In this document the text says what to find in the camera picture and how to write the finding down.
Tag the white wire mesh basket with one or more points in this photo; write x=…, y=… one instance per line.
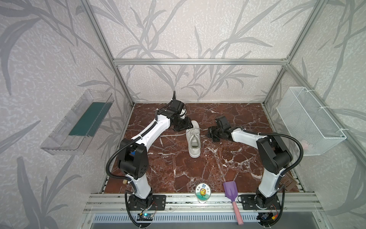
x=307, y=120

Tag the clear plastic wall tray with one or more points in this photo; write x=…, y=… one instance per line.
x=76, y=130

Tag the white shoelace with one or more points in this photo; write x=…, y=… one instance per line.
x=177, y=134

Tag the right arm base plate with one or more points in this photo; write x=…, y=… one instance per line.
x=258, y=202

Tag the brown slotted litter scoop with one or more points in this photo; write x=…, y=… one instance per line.
x=289, y=182

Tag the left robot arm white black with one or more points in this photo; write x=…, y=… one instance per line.
x=130, y=161

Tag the white sneaker shoe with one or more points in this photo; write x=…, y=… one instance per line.
x=194, y=152

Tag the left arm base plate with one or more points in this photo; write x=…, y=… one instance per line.
x=152, y=202

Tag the right circuit board with wires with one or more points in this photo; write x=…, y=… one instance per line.
x=267, y=217

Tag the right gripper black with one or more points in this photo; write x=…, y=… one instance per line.
x=213, y=133

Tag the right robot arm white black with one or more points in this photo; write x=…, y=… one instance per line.
x=274, y=153

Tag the green circuit board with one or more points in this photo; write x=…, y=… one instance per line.
x=145, y=216

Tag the purple pink toy shovel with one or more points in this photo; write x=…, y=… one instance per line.
x=231, y=192

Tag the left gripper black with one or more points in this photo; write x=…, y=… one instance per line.
x=183, y=123

